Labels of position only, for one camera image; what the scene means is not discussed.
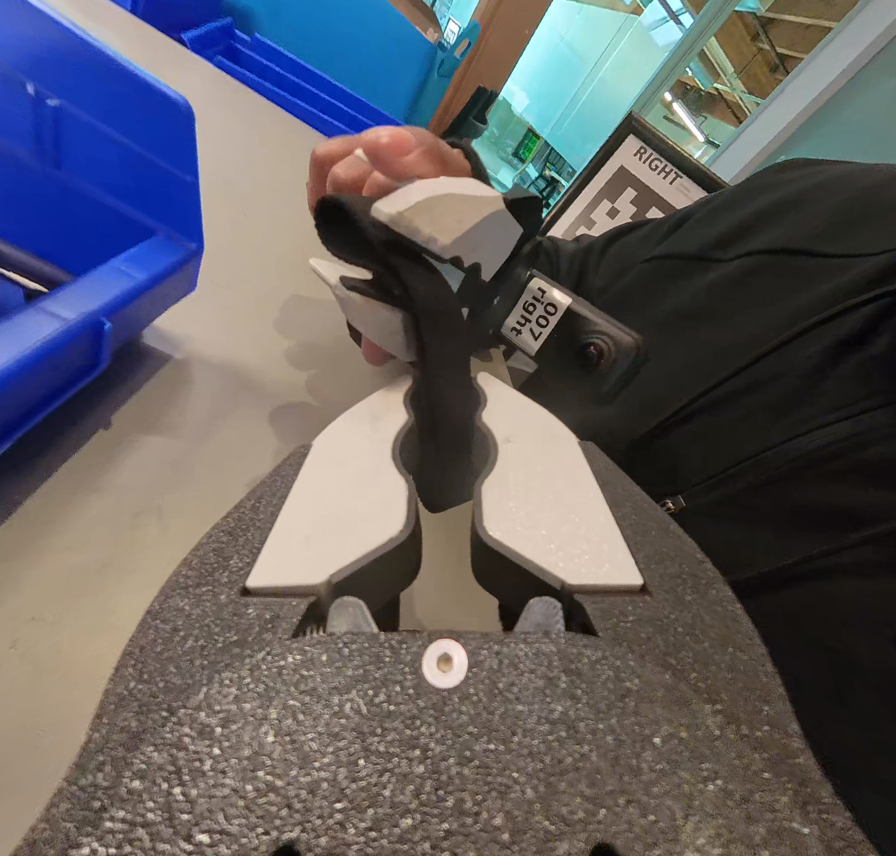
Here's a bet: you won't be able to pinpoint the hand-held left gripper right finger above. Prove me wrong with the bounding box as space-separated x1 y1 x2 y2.
470 372 646 601

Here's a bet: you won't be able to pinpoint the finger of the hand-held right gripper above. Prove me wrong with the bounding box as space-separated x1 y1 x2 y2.
369 175 546 281
308 257 422 365

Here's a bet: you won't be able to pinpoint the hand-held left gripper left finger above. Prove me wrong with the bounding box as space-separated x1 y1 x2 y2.
244 376 424 615

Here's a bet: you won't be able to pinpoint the black fabric strap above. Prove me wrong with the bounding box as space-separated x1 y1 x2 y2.
314 194 491 514

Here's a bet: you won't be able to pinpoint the blue plastic bin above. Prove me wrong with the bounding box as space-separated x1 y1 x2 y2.
0 0 205 456

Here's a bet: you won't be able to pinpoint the person's right hand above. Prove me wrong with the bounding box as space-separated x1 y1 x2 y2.
307 125 478 221

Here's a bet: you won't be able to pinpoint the framed marker sign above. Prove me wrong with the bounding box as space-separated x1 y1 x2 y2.
542 112 729 241

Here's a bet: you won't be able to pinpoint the wooden pillar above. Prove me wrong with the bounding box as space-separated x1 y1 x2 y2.
427 0 578 136

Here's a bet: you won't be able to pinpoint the stacked blue bins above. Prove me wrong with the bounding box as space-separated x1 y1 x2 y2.
49 0 405 137

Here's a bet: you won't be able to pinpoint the light blue board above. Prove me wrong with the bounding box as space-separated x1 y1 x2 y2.
224 0 484 129

